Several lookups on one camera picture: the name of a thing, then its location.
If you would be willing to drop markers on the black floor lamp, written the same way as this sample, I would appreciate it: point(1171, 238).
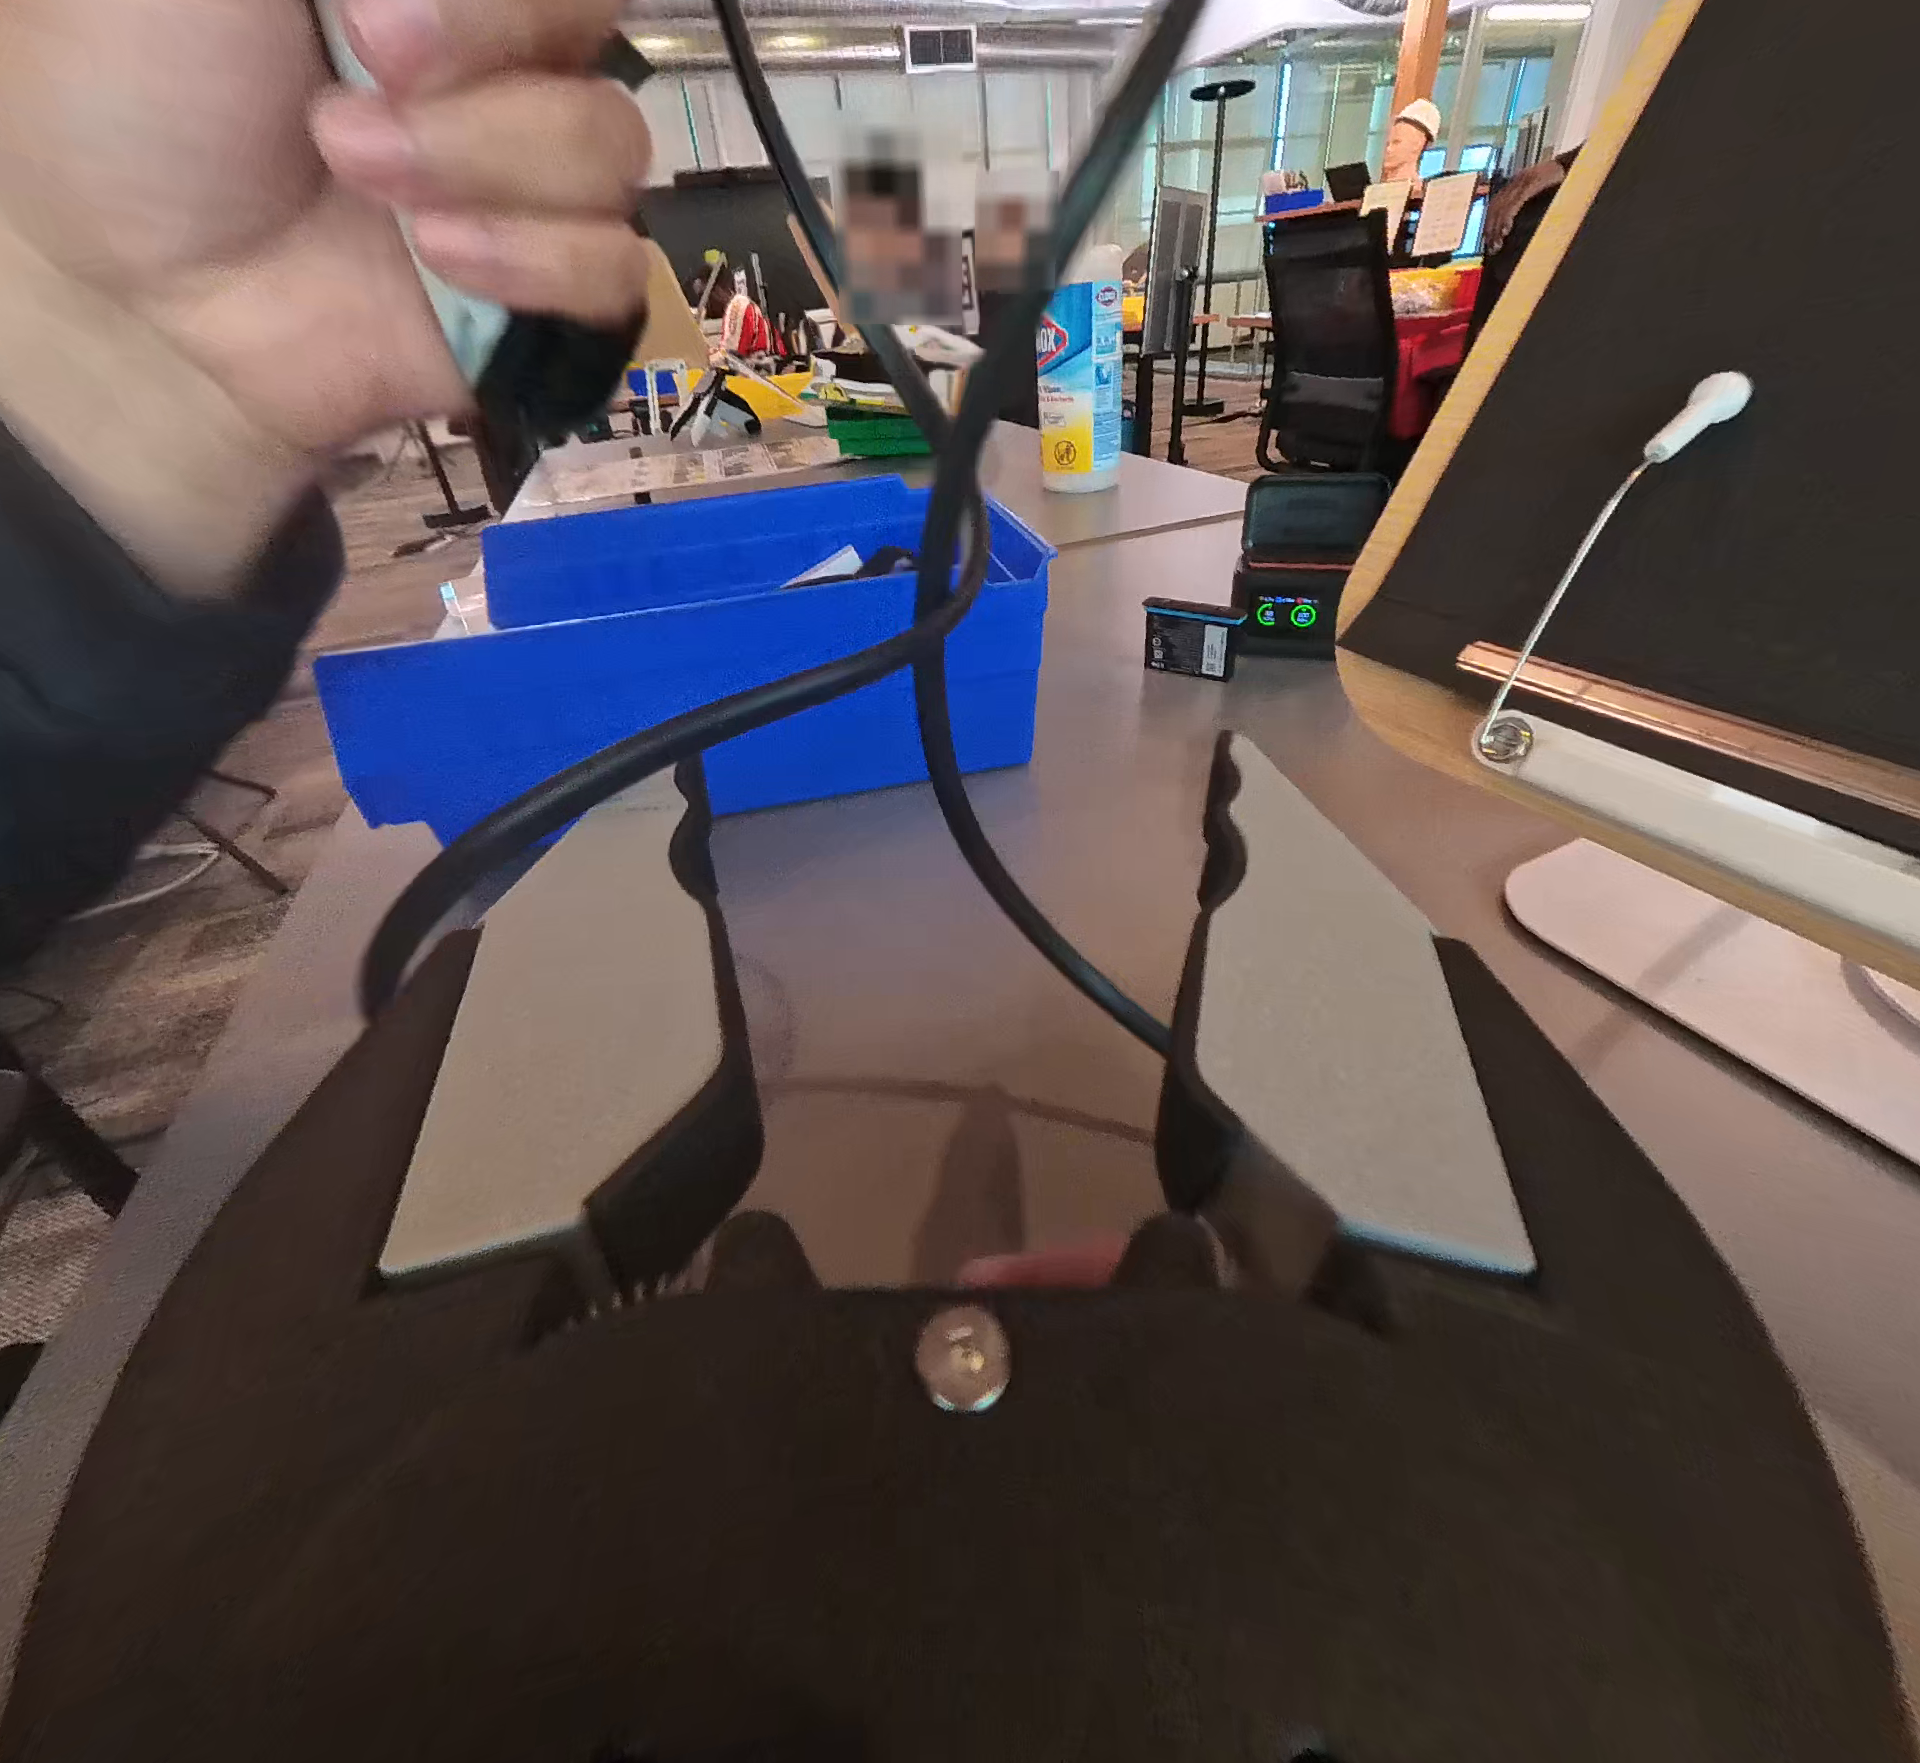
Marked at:
point(1219, 232)

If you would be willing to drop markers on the black wooden book stand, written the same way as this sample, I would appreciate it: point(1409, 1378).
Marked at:
point(1650, 292)

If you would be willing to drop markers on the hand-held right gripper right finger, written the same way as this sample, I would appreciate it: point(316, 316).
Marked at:
point(1334, 1044)

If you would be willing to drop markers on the blue plastic bin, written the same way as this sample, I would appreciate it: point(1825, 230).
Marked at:
point(600, 728)

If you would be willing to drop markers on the green flat object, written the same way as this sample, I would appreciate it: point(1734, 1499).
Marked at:
point(879, 430)

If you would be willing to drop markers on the black office chair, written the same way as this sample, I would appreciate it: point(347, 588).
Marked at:
point(1329, 338)

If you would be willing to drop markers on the black camera battery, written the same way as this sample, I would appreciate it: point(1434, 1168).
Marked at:
point(1191, 642)

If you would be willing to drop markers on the disinfecting wipes canister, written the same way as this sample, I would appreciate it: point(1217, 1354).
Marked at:
point(1080, 412)

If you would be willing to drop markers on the mannequin head with white cap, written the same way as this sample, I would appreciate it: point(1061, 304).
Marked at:
point(1410, 142)

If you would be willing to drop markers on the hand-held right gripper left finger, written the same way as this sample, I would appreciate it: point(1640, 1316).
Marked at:
point(570, 1074)

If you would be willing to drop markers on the printed paper sheet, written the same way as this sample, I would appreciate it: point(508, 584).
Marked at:
point(674, 472)

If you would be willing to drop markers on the black battery charger case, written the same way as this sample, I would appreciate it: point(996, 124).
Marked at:
point(1305, 534)

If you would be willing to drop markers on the person's left hand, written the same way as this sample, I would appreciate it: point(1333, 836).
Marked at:
point(150, 142)

